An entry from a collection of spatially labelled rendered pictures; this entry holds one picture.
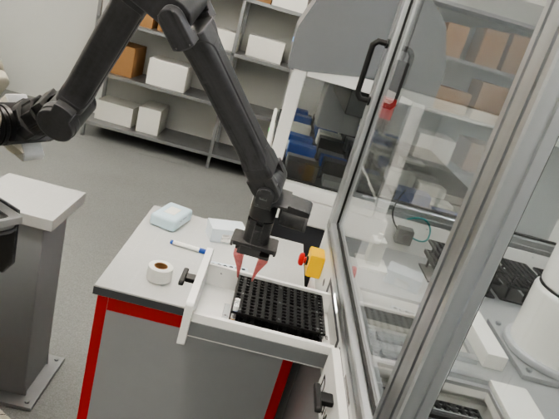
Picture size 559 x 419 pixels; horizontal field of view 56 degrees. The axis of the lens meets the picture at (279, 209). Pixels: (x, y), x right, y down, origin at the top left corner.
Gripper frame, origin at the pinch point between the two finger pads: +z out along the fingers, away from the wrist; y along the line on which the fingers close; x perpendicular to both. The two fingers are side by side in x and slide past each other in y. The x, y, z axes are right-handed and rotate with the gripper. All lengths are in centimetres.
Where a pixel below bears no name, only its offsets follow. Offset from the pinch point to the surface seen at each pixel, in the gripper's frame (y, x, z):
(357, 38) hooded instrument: -14, -87, -52
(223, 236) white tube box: 12, -59, 20
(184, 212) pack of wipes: 28, -66, 19
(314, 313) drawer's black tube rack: -18.5, -5.5, 8.2
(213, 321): 4.1, 7.5, 9.0
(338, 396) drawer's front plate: -22.7, 26.5, 4.5
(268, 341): -8.7, 7.2, 10.4
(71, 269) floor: 92, -136, 101
